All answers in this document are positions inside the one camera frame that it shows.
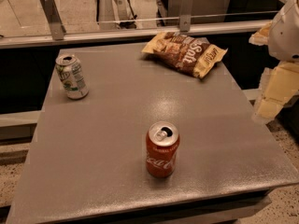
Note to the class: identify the right metal rail bracket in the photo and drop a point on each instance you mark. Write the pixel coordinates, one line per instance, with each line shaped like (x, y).
(185, 15)

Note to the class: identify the metal horizontal rail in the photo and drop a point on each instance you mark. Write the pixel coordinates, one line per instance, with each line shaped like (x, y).
(130, 34)

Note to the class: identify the left metal rail bracket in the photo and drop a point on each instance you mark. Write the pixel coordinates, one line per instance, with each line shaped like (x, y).
(56, 26)

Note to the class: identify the red coke can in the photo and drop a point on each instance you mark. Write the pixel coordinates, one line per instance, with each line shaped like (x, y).
(162, 142)

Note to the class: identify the brown chip bag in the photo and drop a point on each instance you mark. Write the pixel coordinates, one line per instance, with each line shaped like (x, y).
(191, 56)

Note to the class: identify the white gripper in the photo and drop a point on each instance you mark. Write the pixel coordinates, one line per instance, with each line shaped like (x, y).
(286, 34)

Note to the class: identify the metal rail bracket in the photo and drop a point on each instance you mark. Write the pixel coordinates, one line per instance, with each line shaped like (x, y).
(56, 26)
(185, 15)

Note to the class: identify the white green soda can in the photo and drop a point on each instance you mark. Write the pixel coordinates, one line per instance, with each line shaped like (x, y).
(69, 70)

